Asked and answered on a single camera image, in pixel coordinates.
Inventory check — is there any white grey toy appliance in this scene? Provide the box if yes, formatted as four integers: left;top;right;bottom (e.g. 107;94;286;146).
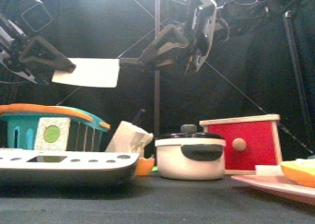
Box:
0;147;142;187

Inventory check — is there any black pot lid with knob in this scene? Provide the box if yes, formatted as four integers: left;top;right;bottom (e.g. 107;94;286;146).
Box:
158;124;226;140

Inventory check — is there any black handle in knife block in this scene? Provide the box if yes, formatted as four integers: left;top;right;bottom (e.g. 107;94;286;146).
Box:
131;108;148;126

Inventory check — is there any orange toy eggshell half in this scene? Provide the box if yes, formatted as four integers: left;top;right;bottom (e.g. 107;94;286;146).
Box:
134;156;156;177

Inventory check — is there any red wooden box with knob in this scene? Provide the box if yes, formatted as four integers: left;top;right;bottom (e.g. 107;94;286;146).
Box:
198;113;284;176

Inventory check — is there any white toy pot black handle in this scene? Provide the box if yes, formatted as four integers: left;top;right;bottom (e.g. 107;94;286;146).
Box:
154;137;228;182

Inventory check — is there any slanted black frame pole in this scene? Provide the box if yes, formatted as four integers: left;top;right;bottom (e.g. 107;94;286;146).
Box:
282;10;315;150

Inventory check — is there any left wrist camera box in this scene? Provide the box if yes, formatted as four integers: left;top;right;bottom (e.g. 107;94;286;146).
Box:
20;0;54;32

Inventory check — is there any teal basket orange rim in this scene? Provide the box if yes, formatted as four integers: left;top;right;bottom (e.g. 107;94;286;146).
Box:
0;102;112;152

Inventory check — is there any thin diagonal brace wire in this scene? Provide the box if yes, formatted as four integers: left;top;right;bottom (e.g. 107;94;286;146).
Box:
120;0;315;156
55;29;158;106

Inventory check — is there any toy sushi roll green centre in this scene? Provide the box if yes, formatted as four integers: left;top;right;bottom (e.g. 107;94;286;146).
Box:
34;116;103;152

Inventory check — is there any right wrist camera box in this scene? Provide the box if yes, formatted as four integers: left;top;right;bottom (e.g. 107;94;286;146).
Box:
166;0;195;25

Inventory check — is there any pink plate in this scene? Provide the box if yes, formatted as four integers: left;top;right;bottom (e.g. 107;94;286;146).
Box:
230;173;315;206

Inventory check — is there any small white block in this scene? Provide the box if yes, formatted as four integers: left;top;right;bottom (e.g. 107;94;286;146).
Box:
255;164;286;177

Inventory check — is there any orange yellow toy food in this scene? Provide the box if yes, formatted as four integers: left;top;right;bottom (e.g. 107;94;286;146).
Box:
279;158;315;189

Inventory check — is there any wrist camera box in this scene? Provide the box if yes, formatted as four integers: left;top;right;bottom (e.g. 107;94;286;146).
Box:
166;0;195;25
20;0;54;32

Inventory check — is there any vertical metal frame pole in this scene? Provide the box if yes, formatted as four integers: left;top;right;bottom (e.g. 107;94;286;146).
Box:
154;0;163;139

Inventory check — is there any white packet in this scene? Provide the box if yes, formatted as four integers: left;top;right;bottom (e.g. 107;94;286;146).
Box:
104;120;155;159

